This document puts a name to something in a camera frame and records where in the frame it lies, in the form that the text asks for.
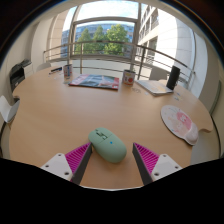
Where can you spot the mint green computer mouse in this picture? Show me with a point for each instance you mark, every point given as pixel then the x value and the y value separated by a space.
pixel 108 145

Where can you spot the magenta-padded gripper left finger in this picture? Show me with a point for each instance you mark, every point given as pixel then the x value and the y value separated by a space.
pixel 56 165

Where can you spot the white pink round mouse pad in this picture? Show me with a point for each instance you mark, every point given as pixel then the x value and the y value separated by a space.
pixel 178 123

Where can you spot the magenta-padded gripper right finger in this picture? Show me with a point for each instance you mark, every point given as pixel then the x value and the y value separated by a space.
pixel 165 165

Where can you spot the small dark flat device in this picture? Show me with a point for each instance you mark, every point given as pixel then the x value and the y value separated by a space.
pixel 56 70

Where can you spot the white chair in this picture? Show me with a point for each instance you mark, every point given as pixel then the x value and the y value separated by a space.
pixel 43 66
pixel 158 72
pixel 7 109

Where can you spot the white illustrated book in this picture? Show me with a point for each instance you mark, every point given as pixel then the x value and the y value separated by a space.
pixel 153 87

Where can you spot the grey metal railing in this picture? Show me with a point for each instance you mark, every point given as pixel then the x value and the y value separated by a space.
pixel 81 53

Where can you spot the white blue red can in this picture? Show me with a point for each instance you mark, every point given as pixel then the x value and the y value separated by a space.
pixel 68 72

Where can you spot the red cover magazine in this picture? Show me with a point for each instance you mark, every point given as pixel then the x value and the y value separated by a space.
pixel 95 81

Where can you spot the black tall tumbler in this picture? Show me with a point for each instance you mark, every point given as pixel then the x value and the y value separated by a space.
pixel 173 77

